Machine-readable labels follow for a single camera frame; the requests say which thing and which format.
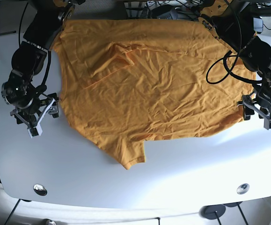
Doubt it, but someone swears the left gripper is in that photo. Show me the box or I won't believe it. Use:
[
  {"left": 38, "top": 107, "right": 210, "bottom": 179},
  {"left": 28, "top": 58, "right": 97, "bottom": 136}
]
[{"left": 237, "top": 92, "right": 271, "bottom": 129}]

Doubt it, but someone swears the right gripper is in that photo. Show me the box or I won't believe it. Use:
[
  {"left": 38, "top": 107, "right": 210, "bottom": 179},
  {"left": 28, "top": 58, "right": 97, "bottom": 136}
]
[{"left": 10, "top": 93, "right": 59, "bottom": 138}]

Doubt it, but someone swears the orange T-shirt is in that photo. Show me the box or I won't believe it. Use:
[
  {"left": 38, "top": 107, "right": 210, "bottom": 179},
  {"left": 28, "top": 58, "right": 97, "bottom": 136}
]
[{"left": 53, "top": 19, "right": 253, "bottom": 169}]

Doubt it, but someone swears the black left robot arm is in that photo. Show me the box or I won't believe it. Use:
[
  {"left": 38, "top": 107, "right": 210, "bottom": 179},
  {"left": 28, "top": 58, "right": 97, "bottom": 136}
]
[{"left": 198, "top": 0, "right": 271, "bottom": 130}]

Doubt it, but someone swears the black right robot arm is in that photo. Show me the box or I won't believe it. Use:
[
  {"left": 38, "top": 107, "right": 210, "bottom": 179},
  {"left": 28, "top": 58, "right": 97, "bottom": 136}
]
[{"left": 1, "top": 0, "right": 83, "bottom": 137}]

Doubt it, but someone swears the right black floor stand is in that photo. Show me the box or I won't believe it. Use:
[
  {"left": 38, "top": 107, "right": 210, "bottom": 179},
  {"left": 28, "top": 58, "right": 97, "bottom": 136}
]
[{"left": 224, "top": 202, "right": 249, "bottom": 225}]

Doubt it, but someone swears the black floor stand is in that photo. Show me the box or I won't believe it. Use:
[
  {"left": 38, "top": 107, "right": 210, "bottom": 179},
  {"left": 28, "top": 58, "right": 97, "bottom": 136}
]
[
  {"left": 224, "top": 202, "right": 249, "bottom": 225},
  {"left": 200, "top": 204, "right": 226, "bottom": 225}
]

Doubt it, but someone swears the white orange shoe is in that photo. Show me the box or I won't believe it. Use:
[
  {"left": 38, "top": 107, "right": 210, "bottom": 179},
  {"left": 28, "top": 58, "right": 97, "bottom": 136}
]
[{"left": 43, "top": 219, "right": 56, "bottom": 225}]

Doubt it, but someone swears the left black floor stand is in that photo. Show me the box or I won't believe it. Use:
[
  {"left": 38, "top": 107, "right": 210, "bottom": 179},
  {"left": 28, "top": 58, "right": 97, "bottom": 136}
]
[{"left": 200, "top": 204, "right": 226, "bottom": 225}]

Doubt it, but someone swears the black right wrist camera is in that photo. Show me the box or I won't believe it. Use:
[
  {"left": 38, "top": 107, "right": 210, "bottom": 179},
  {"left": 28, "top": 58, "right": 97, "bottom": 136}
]
[{"left": 48, "top": 102, "right": 59, "bottom": 118}]

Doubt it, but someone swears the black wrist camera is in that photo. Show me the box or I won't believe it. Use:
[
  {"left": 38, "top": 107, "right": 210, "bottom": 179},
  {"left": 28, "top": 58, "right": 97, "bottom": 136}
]
[
  {"left": 243, "top": 105, "right": 255, "bottom": 121},
  {"left": 48, "top": 102, "right": 59, "bottom": 118}
]

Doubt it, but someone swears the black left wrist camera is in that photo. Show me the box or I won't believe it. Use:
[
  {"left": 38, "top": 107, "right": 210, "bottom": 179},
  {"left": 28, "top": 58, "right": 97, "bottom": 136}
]
[{"left": 243, "top": 105, "right": 255, "bottom": 121}]

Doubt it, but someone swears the table cable grommet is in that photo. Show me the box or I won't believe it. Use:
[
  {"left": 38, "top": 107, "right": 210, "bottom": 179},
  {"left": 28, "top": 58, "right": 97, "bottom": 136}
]
[
  {"left": 236, "top": 183, "right": 250, "bottom": 195},
  {"left": 33, "top": 184, "right": 47, "bottom": 196}
]

